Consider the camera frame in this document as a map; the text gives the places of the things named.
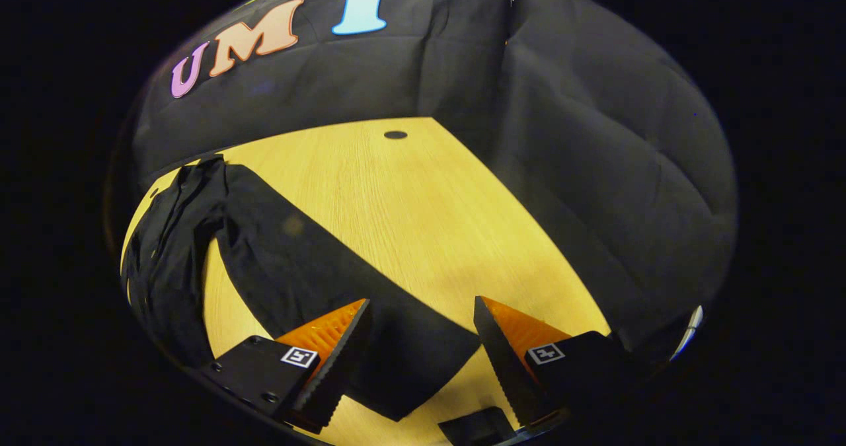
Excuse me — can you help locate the black button shirt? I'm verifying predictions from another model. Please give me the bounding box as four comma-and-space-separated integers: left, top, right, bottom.
121, 155, 481, 422

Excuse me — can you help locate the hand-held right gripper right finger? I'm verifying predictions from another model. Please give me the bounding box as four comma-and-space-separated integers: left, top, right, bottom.
473, 295, 636, 429

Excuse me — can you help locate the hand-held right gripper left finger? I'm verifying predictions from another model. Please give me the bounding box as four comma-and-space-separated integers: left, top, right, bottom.
197, 298, 373, 435

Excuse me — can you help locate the black backdrop cloth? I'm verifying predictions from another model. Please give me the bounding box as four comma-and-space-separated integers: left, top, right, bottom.
129, 0, 739, 367

